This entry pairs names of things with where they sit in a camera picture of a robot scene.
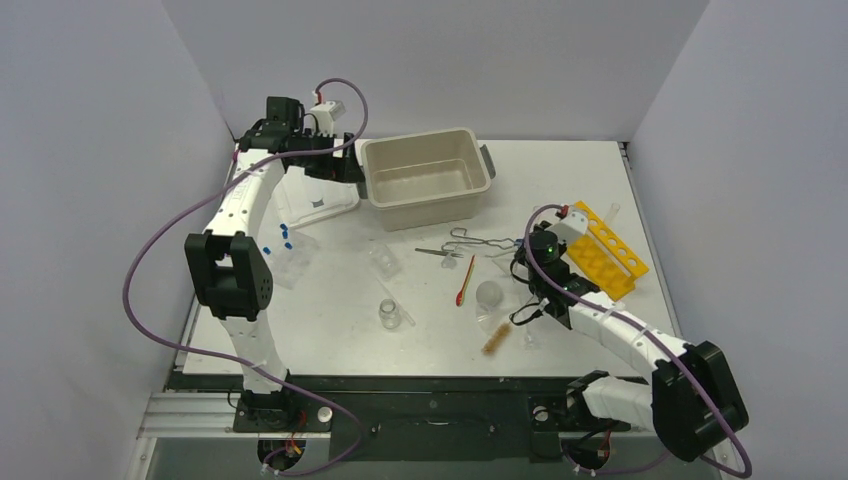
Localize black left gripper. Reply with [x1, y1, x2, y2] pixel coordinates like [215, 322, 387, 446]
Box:
[291, 129, 364, 184]

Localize yellow test tube rack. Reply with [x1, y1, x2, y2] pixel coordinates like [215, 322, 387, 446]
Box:
[566, 201, 649, 301]

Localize beige plastic tub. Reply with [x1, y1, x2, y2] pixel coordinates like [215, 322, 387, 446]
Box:
[360, 128, 497, 232]

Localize large clear test tube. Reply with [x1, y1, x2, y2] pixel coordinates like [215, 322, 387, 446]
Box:
[604, 203, 621, 224]

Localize metal crucible tongs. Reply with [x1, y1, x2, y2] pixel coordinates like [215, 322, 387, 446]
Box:
[441, 227, 516, 258]

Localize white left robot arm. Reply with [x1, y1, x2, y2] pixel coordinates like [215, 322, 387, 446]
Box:
[184, 97, 365, 430]

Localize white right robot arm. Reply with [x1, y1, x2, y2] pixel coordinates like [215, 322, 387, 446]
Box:
[514, 223, 749, 461]

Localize white plastic tub lid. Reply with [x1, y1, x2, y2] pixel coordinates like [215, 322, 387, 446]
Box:
[269, 166, 360, 228]

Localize grey round ball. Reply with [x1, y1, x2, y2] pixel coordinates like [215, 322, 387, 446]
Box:
[475, 280, 504, 309]

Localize test tube brush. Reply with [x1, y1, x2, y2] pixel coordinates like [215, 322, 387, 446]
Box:
[481, 322, 513, 356]

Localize small clear beaker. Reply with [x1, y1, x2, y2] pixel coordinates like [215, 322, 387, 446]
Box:
[367, 242, 401, 280]

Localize metal tweezers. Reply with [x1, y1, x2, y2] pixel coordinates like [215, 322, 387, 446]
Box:
[414, 248, 464, 258]

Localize clear glass funnel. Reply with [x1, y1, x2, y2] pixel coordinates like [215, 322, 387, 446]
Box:
[522, 328, 543, 351]

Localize rainbow plastic spoon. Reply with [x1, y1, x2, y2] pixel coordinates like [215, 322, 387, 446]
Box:
[455, 255, 476, 307]

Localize small clear stopper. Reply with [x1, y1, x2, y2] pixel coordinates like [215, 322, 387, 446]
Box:
[440, 254, 458, 269]

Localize small glass jar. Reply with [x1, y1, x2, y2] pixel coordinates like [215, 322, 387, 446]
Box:
[378, 298, 403, 330]

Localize clear uncapped tube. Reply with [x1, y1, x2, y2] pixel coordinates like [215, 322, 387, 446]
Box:
[377, 279, 416, 330]

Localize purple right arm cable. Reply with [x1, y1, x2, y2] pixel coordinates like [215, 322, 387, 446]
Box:
[523, 203, 755, 480]

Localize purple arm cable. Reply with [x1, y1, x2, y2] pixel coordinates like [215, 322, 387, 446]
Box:
[523, 203, 755, 480]
[122, 78, 369, 479]

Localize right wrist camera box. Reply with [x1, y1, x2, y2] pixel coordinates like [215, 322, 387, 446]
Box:
[546, 205, 589, 246]

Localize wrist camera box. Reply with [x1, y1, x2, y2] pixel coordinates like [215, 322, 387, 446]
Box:
[308, 91, 346, 136]
[546, 205, 589, 246]

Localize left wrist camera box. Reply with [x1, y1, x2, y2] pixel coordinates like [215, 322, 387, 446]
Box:
[308, 91, 346, 136]

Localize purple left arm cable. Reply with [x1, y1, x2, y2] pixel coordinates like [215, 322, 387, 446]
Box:
[122, 78, 369, 479]

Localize black base frame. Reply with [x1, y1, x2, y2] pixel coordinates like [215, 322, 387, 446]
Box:
[231, 374, 700, 465]

